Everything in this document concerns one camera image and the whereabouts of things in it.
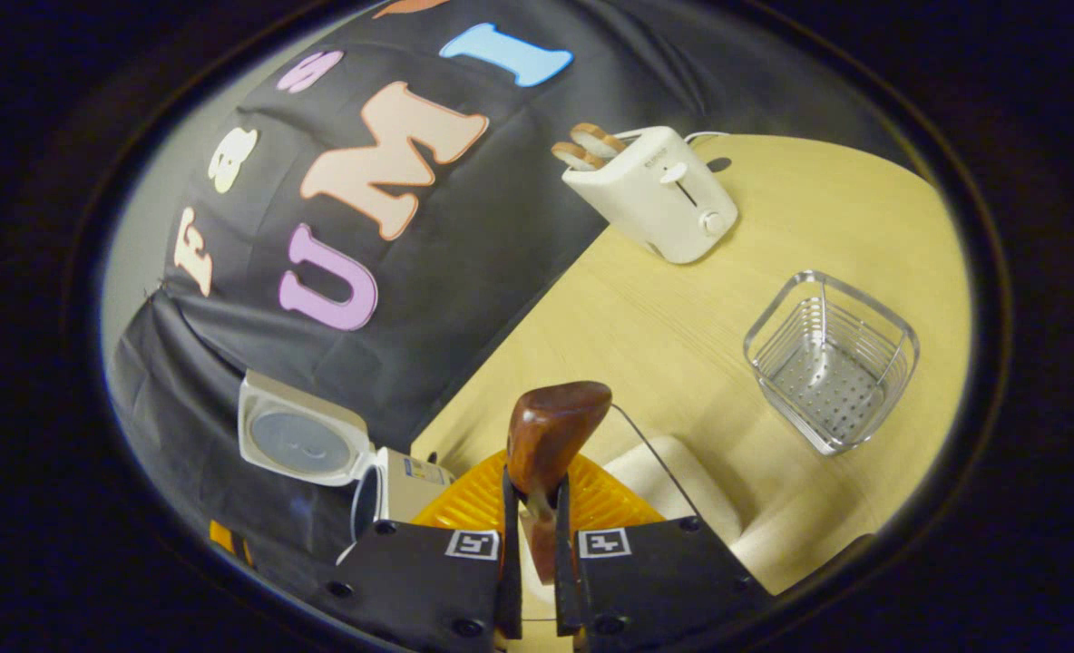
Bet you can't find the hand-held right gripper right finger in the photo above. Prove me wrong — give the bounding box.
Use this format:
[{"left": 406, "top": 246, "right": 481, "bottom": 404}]
[{"left": 552, "top": 453, "right": 774, "bottom": 653}]

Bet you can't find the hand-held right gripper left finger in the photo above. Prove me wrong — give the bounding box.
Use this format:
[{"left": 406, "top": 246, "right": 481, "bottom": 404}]
[{"left": 315, "top": 449, "right": 523, "bottom": 653}]

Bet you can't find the white rice cooker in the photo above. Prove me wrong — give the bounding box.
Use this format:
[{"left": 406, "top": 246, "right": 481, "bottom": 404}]
[{"left": 237, "top": 369, "right": 457, "bottom": 565}]

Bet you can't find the brown wooden spoon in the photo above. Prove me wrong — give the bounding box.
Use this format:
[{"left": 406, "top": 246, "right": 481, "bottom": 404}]
[{"left": 505, "top": 381, "right": 613, "bottom": 587}]

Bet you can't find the clear wire chopstick holder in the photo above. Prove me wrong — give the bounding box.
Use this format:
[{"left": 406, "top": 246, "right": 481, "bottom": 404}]
[{"left": 742, "top": 269, "right": 921, "bottom": 457}]

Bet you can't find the clear plastic container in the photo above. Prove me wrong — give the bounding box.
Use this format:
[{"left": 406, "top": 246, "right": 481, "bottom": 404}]
[{"left": 501, "top": 404, "right": 874, "bottom": 627}]

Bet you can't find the black backdrop cloth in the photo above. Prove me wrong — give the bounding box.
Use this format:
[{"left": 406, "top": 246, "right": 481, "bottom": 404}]
[{"left": 106, "top": 0, "right": 919, "bottom": 618}]

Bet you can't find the white toaster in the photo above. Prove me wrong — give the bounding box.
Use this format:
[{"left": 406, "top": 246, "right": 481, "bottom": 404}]
[{"left": 561, "top": 125, "right": 739, "bottom": 266}]

